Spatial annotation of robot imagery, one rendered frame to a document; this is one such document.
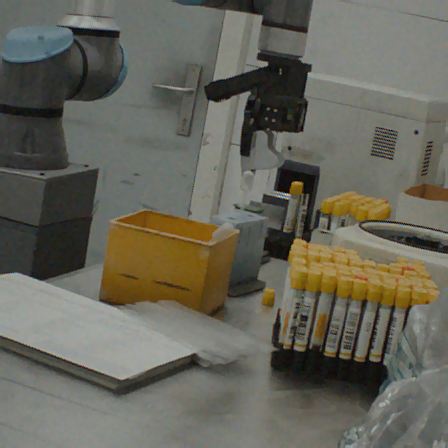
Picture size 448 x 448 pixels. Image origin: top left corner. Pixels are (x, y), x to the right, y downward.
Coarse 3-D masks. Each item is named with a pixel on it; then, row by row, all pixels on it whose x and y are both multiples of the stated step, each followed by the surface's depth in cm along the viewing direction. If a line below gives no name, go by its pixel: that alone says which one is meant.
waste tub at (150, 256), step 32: (128, 224) 134; (160, 224) 146; (192, 224) 145; (128, 256) 134; (160, 256) 133; (192, 256) 132; (224, 256) 139; (128, 288) 135; (160, 288) 134; (192, 288) 132; (224, 288) 143
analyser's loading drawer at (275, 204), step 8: (264, 192) 204; (272, 192) 208; (280, 192) 208; (264, 200) 204; (272, 200) 204; (280, 200) 203; (288, 200) 203; (264, 208) 198; (272, 208) 198; (280, 208) 197; (272, 216) 198; (280, 216) 198; (296, 216) 206; (272, 224) 198; (280, 224) 198
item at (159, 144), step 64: (0, 0) 374; (64, 0) 365; (128, 0) 357; (0, 64) 376; (192, 64) 352; (64, 128) 370; (128, 128) 362; (192, 128) 354; (128, 192) 364; (192, 192) 357
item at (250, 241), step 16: (240, 224) 150; (256, 224) 155; (240, 240) 151; (256, 240) 156; (240, 256) 152; (256, 256) 157; (240, 272) 154; (256, 272) 158; (240, 288) 152; (256, 288) 156
